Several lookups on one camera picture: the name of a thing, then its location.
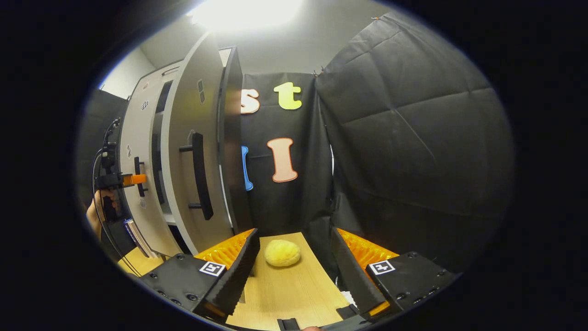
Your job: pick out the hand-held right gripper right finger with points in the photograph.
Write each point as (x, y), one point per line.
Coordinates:
(351, 276)

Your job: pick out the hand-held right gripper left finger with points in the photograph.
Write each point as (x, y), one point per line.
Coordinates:
(236, 278)

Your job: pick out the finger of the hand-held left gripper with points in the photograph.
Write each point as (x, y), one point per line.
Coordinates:
(134, 179)

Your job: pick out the checkered-sticker grey cabinet door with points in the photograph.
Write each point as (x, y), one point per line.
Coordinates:
(133, 133)

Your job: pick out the cube-sticker grey cabinet door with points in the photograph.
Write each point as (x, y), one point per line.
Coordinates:
(181, 110)

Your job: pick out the grey double-door shoe cabinet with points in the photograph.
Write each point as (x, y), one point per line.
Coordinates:
(232, 138)

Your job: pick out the yellow round sponge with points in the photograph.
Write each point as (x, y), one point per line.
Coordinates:
(282, 253)

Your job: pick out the beige book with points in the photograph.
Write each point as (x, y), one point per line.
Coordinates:
(131, 232)

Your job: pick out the white book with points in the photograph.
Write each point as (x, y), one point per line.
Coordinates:
(143, 243)

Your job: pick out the black backdrop cloth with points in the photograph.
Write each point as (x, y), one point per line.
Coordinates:
(413, 161)

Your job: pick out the large ceiling light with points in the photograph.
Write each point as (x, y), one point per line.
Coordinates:
(243, 14)

